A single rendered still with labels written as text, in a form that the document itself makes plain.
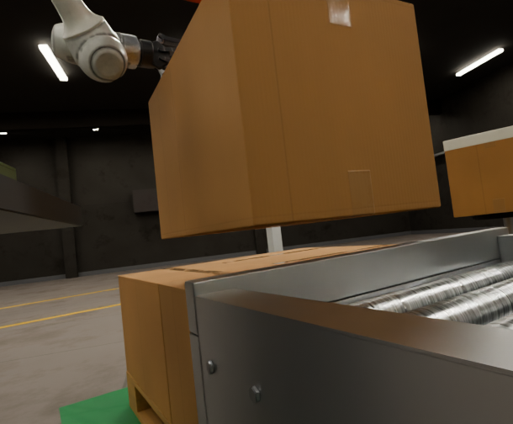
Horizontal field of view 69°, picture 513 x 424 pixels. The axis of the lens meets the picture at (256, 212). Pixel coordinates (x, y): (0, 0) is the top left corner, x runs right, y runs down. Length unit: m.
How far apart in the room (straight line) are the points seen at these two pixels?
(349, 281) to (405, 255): 0.13
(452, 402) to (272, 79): 0.49
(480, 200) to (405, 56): 1.43
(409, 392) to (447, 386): 0.02
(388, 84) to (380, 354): 0.60
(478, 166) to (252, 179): 1.72
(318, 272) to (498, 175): 1.70
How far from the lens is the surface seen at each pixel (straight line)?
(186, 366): 1.00
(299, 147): 0.58
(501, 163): 2.14
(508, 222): 2.42
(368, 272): 0.59
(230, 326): 0.36
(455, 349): 0.20
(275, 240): 4.17
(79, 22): 0.98
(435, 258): 0.71
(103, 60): 0.93
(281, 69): 0.61
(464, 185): 2.16
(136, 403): 1.68
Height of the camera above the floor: 0.66
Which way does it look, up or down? 3 degrees up
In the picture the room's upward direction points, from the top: 7 degrees counter-clockwise
